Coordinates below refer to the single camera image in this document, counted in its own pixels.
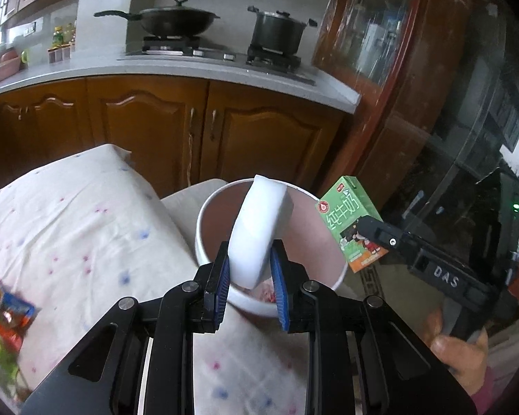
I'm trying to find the white foam block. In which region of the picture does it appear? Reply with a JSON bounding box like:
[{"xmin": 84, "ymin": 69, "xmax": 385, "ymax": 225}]
[{"xmin": 228, "ymin": 175, "xmax": 295, "ymax": 290}]

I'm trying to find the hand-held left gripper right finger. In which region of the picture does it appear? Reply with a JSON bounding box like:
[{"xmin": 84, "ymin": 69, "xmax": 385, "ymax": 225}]
[{"xmin": 269, "ymin": 239, "xmax": 479, "ymax": 415}]

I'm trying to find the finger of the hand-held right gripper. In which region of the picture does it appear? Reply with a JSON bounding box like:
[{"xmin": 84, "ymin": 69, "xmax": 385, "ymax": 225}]
[{"xmin": 357, "ymin": 217, "xmax": 418, "ymax": 265}]

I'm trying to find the pink basin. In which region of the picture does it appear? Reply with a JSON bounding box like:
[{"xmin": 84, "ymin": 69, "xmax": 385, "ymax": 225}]
[{"xmin": 0, "ymin": 49, "xmax": 23, "ymax": 84}]

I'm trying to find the person's right forearm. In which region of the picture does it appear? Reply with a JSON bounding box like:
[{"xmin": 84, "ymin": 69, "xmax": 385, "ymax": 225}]
[{"xmin": 469, "ymin": 365, "xmax": 509, "ymax": 415}]

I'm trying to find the white dotted cloth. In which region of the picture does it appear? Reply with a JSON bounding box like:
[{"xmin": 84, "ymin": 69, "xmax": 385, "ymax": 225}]
[{"xmin": 0, "ymin": 144, "xmax": 313, "ymax": 415}]

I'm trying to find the white kitchen countertop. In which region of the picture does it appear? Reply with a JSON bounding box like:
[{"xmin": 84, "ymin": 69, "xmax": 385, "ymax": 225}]
[{"xmin": 0, "ymin": 47, "xmax": 361, "ymax": 116}]

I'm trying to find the person's right hand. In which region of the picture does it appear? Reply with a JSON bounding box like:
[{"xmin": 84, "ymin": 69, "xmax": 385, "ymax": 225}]
[{"xmin": 426, "ymin": 309, "xmax": 490, "ymax": 395}]

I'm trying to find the brown wooden lower cabinet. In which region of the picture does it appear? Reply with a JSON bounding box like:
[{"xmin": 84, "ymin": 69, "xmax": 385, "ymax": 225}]
[{"xmin": 0, "ymin": 75, "xmax": 347, "ymax": 197}]

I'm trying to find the white bucket with pink inside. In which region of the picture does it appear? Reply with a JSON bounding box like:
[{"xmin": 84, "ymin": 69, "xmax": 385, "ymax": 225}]
[{"xmin": 194, "ymin": 178, "xmax": 350, "ymax": 317}]

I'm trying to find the wooden glass display cabinet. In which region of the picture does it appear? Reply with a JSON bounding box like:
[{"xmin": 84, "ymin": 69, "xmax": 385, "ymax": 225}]
[{"xmin": 311, "ymin": 0, "xmax": 476, "ymax": 214}]

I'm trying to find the gas stove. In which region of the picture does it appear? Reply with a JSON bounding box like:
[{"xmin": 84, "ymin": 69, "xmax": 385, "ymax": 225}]
[{"xmin": 117, "ymin": 35, "xmax": 317, "ymax": 86}]

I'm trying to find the green milk carton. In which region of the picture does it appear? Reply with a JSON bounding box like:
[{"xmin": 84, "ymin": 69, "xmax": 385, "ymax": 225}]
[{"xmin": 314, "ymin": 175, "xmax": 390, "ymax": 274}]

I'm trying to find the dark cooking pot with lid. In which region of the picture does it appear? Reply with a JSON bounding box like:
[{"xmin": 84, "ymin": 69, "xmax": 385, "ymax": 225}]
[{"xmin": 247, "ymin": 6, "xmax": 318, "ymax": 56}]

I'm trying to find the dark glass door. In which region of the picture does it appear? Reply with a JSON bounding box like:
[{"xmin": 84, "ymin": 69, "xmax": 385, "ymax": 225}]
[{"xmin": 381, "ymin": 0, "xmax": 519, "ymax": 312}]

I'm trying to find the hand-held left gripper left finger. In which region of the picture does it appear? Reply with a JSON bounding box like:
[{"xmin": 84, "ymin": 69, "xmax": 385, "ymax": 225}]
[{"xmin": 21, "ymin": 242, "xmax": 232, "ymax": 415}]

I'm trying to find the red and blue snack wrapper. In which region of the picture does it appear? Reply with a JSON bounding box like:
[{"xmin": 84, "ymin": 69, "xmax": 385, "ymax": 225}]
[{"xmin": 0, "ymin": 270, "xmax": 38, "ymax": 352}]

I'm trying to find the black wok with lid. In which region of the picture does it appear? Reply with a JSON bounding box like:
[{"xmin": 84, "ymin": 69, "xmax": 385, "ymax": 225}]
[{"xmin": 94, "ymin": 0, "xmax": 221, "ymax": 38}]

